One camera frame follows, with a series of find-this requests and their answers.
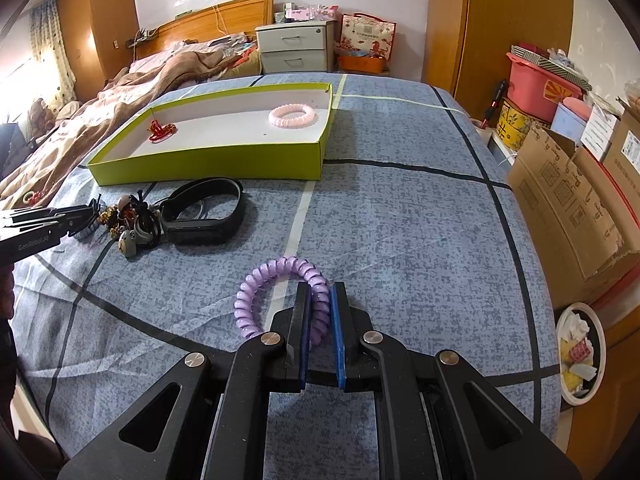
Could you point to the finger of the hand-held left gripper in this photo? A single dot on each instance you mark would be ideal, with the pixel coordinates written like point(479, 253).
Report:
point(75, 223)
point(75, 209)

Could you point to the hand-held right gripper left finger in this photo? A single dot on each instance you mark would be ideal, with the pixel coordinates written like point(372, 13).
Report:
point(302, 345)

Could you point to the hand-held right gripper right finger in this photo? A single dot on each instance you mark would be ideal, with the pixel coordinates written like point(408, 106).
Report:
point(340, 345)

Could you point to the green cardboard box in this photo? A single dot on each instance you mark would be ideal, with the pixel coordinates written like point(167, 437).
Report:
point(200, 165)

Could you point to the black band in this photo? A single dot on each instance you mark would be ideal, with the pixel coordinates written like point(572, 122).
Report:
point(210, 232)

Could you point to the person's left forearm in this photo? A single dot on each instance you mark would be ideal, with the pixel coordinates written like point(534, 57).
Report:
point(6, 310)

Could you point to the bed with brown blanket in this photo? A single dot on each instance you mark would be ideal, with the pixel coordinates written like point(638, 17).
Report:
point(150, 80)

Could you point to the patterned curtain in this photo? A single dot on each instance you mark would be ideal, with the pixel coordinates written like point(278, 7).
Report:
point(52, 55)

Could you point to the power strip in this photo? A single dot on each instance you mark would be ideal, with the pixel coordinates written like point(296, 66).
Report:
point(142, 35)

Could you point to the narrow wooden wardrobe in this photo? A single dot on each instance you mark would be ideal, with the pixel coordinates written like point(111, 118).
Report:
point(100, 20)

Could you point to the white trash bin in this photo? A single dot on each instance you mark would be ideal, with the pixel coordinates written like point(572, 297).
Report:
point(580, 355)

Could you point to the wooden headboard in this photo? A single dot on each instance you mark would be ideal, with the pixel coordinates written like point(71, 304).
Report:
point(235, 12)

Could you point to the open cardboard box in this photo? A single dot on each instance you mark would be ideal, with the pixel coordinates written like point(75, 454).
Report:
point(565, 205)

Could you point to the grey drawer nightstand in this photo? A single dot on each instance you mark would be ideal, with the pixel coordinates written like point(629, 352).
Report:
point(295, 47)

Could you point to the orange box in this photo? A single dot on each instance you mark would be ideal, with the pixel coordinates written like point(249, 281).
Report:
point(362, 64)

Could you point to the yellow patterned tin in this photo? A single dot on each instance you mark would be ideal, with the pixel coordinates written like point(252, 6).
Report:
point(520, 125)

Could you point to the red and black tool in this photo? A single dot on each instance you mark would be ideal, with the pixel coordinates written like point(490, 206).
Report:
point(495, 102)

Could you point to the pink box on nightstand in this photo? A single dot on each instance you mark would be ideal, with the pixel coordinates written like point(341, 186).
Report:
point(310, 12)

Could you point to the red patterned gift bag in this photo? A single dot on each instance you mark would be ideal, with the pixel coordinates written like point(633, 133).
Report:
point(367, 35)

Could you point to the pale blue round box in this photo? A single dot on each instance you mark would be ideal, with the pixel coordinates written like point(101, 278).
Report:
point(569, 120)

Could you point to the pink plastic bin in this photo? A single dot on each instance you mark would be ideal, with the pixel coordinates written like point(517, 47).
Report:
point(537, 87)

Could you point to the white printed carton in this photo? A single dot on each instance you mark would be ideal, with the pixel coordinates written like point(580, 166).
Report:
point(602, 132)

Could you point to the striped flat box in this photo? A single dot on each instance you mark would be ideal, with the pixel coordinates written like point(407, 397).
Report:
point(550, 62)

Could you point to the large wooden wardrobe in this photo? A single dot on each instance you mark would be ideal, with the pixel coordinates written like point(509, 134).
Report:
point(500, 25)

